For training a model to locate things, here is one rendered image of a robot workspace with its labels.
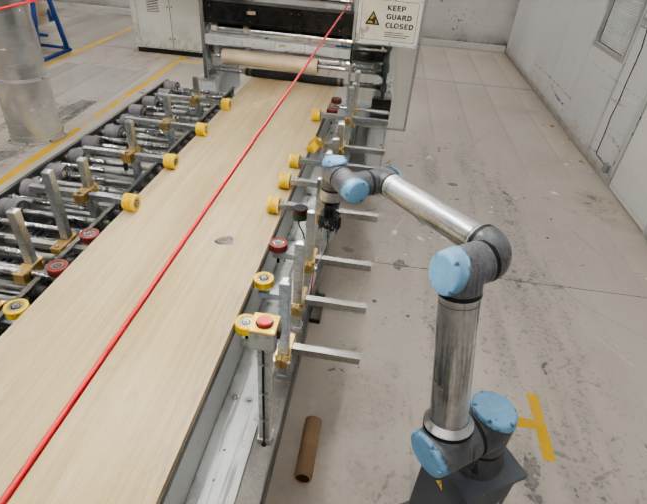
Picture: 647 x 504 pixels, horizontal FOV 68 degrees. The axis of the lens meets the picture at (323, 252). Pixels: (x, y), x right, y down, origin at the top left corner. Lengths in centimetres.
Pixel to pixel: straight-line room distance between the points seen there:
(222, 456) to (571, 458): 176
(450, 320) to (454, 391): 23
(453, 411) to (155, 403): 86
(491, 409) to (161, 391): 101
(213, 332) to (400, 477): 120
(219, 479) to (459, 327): 90
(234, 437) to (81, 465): 52
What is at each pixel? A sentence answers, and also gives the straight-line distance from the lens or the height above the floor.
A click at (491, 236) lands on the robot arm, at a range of 133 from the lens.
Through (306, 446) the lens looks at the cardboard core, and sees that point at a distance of 238.
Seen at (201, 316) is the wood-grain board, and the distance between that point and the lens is 176.
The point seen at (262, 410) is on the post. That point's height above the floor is 87.
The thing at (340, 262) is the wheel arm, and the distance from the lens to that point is 207.
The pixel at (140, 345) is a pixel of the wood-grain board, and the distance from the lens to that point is 170.
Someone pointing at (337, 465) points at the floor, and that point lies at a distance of 244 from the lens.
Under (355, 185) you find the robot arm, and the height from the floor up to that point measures 136.
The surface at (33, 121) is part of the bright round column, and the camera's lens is 556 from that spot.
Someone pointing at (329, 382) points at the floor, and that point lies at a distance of 270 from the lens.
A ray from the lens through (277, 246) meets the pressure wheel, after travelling 206.
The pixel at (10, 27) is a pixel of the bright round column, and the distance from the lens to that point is 534.
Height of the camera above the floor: 211
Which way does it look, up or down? 36 degrees down
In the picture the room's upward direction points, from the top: 5 degrees clockwise
